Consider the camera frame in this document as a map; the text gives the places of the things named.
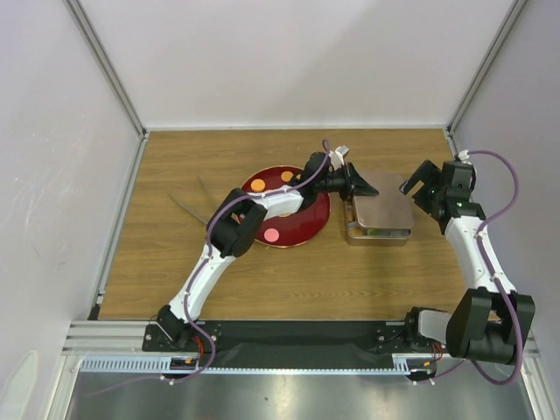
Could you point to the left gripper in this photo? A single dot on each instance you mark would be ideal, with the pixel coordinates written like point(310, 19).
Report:
point(354, 185)

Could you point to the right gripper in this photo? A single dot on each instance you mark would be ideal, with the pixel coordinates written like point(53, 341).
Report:
point(429, 174)

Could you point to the gold tin lid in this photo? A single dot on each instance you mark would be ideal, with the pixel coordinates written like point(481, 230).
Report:
point(389, 209)

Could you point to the steel serving tongs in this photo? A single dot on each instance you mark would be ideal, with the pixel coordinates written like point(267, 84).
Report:
point(192, 198)

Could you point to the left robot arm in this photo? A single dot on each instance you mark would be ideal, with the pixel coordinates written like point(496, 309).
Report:
point(233, 228)

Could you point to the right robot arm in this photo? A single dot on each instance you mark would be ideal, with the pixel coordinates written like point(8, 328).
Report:
point(492, 320)

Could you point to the gold cookie tin box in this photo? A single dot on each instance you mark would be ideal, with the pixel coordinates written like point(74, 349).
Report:
point(386, 238)

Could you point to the round orange cookie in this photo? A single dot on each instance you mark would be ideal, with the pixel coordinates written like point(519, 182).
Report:
point(286, 176)

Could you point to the round red tray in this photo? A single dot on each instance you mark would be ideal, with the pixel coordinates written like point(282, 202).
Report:
point(295, 229)

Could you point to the pink cookie lower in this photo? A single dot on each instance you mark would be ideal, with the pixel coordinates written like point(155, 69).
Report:
point(271, 235)

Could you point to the orange sandwich biscuit left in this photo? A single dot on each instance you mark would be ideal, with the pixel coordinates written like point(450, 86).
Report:
point(257, 185)

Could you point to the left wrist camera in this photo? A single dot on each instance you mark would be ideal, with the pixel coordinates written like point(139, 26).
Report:
point(338, 157)

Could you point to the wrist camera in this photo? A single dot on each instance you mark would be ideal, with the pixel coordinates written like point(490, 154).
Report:
point(464, 157)
point(338, 157)

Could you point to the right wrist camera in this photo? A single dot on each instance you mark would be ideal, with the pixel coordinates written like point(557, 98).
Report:
point(464, 157)

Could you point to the grey cable duct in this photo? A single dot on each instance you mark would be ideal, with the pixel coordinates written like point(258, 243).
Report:
point(185, 365)

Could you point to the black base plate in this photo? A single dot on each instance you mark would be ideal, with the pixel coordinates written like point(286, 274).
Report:
point(298, 344)

